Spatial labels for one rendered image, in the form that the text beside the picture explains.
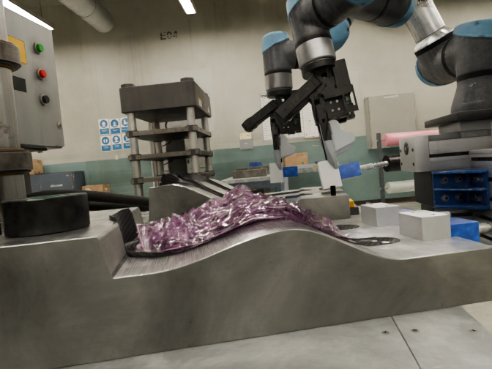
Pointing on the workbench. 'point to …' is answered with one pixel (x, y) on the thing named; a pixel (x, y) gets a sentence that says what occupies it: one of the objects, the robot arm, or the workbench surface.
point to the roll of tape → (45, 214)
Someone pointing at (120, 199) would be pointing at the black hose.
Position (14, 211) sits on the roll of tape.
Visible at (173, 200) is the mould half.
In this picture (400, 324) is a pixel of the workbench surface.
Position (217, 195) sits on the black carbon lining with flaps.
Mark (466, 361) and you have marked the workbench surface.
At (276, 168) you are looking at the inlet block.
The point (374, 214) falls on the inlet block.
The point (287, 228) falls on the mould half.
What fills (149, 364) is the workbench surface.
